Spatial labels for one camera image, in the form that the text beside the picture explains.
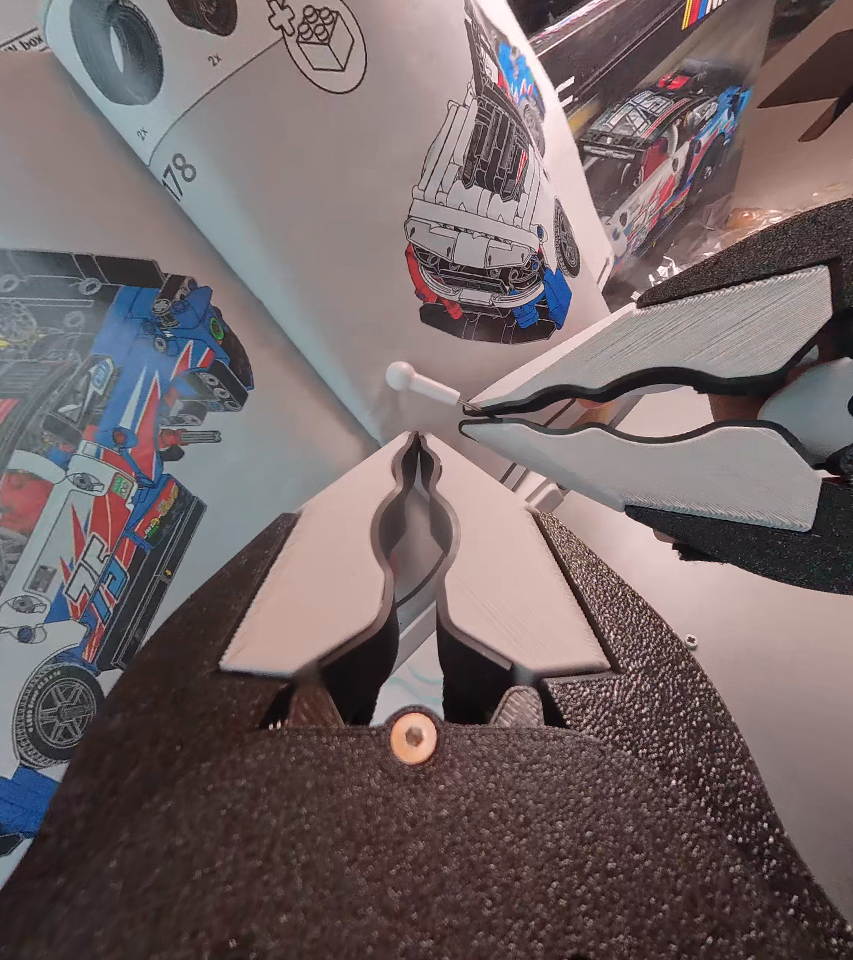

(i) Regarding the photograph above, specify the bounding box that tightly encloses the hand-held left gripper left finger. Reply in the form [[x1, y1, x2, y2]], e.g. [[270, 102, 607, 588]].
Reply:
[[218, 431, 420, 684]]

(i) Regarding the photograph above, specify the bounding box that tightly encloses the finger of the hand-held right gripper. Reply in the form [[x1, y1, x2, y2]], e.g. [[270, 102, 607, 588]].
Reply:
[[458, 417, 824, 535], [462, 264, 836, 419]]

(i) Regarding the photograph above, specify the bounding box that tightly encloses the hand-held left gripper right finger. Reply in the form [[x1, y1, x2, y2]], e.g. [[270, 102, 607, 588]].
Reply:
[[415, 433, 614, 690]]

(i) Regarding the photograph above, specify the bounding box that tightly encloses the white book stand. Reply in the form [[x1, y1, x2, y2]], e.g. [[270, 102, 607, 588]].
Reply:
[[383, 361, 641, 511]]

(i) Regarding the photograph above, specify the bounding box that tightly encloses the toy car instruction booklet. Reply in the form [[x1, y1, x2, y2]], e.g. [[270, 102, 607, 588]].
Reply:
[[0, 0, 615, 879]]

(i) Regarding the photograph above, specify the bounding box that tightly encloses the white desk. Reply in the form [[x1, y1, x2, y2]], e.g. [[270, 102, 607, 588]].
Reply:
[[539, 480, 853, 960]]

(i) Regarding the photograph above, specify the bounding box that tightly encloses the toy car set box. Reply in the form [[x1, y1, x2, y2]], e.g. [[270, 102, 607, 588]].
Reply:
[[505, 0, 776, 294]]

